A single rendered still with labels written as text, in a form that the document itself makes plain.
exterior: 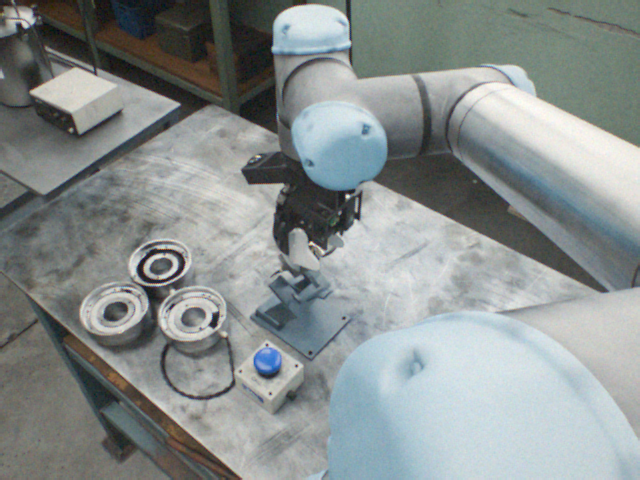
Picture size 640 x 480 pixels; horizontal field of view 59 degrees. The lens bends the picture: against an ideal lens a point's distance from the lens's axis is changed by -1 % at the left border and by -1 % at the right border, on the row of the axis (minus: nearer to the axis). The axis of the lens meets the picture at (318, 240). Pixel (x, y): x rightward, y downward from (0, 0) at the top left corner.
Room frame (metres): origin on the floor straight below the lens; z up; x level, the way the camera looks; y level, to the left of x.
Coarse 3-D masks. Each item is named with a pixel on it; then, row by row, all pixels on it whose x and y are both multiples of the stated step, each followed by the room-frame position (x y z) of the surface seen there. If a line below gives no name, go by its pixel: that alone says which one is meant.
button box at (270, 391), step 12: (276, 348) 0.47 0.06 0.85; (252, 360) 0.45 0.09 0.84; (288, 360) 0.45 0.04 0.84; (240, 372) 0.43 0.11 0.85; (252, 372) 0.43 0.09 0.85; (276, 372) 0.42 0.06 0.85; (288, 372) 0.43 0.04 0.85; (300, 372) 0.43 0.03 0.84; (240, 384) 0.42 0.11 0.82; (252, 384) 0.41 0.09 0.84; (264, 384) 0.41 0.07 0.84; (276, 384) 0.41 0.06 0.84; (288, 384) 0.41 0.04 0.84; (300, 384) 0.43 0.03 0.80; (252, 396) 0.41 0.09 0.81; (264, 396) 0.39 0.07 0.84; (276, 396) 0.39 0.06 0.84; (288, 396) 0.40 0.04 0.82; (264, 408) 0.39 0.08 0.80; (276, 408) 0.39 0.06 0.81
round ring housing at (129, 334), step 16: (112, 288) 0.59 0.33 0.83; (128, 288) 0.59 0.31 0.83; (112, 304) 0.56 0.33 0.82; (128, 304) 0.56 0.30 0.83; (144, 304) 0.56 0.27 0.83; (80, 320) 0.52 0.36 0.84; (128, 320) 0.53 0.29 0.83; (144, 320) 0.53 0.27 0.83; (96, 336) 0.49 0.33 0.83; (112, 336) 0.49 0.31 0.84; (128, 336) 0.50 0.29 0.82
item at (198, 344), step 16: (192, 288) 0.58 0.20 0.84; (208, 288) 0.58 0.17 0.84; (176, 304) 0.56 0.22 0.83; (192, 304) 0.56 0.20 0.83; (224, 304) 0.55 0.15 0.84; (160, 320) 0.52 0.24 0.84; (176, 320) 0.53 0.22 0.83; (208, 320) 0.53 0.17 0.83; (224, 320) 0.52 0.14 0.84; (176, 336) 0.50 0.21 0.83; (208, 336) 0.49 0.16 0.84
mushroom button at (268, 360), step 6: (264, 348) 0.45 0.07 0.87; (270, 348) 0.45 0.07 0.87; (258, 354) 0.44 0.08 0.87; (264, 354) 0.44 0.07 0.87; (270, 354) 0.44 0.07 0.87; (276, 354) 0.44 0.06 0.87; (258, 360) 0.43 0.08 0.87; (264, 360) 0.43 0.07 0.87; (270, 360) 0.43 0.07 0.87; (276, 360) 0.43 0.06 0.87; (258, 366) 0.42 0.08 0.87; (264, 366) 0.42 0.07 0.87; (270, 366) 0.42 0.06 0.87; (276, 366) 0.42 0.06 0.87; (264, 372) 0.41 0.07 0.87; (270, 372) 0.41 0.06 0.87
